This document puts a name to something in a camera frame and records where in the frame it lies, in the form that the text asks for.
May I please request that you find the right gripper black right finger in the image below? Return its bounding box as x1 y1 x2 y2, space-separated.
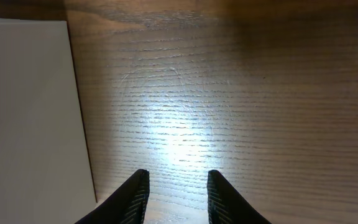
207 170 270 224

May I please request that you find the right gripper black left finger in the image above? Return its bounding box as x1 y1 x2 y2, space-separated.
75 169 150 224

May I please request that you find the white cardboard box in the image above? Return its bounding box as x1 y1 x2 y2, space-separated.
0 19 96 223

